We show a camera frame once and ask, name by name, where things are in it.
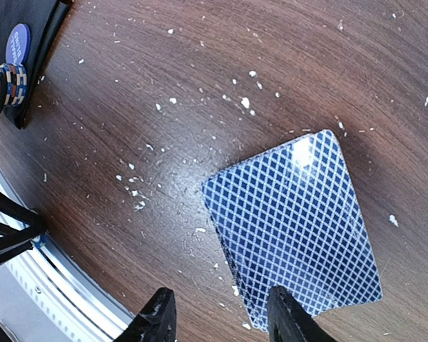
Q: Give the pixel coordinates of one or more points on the boxed deck of cards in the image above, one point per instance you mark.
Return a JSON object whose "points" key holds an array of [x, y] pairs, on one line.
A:
{"points": [[290, 217]]}

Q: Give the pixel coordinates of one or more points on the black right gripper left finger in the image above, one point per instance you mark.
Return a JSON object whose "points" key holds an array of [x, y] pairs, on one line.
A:
{"points": [[156, 321]]}

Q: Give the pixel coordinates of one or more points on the blue small blind button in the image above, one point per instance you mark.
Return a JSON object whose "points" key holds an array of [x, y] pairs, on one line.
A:
{"points": [[18, 44]]}

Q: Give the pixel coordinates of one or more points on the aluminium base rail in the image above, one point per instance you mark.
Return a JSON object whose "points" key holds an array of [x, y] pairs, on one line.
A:
{"points": [[46, 296]]}

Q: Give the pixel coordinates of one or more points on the black poker chip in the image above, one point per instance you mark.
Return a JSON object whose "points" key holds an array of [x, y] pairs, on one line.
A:
{"points": [[13, 85]]}

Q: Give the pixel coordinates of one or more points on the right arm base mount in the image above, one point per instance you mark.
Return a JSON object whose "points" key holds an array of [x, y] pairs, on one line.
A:
{"points": [[7, 228]]}

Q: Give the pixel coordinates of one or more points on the black poker table mat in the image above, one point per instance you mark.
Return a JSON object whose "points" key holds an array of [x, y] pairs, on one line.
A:
{"points": [[44, 19]]}

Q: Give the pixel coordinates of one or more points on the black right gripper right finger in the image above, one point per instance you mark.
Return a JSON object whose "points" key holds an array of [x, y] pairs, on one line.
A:
{"points": [[288, 321]]}

